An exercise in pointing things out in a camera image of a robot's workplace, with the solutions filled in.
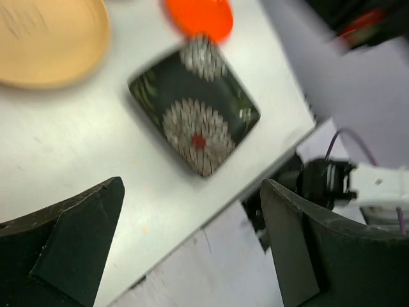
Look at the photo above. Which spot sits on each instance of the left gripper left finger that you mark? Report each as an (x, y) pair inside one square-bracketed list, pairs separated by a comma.
[(56, 256)]

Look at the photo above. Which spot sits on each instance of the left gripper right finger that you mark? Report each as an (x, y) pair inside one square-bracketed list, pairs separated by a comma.
[(324, 259)]

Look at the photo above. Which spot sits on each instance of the black floral square plate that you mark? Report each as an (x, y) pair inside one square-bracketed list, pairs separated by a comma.
[(196, 102)]

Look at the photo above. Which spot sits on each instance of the yellow round plate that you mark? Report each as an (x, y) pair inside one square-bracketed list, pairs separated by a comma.
[(52, 44)]

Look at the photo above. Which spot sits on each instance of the orange round plate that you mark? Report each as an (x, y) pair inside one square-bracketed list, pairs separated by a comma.
[(207, 17)]

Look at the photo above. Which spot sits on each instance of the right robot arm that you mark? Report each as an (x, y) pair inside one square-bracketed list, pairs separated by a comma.
[(379, 193)]

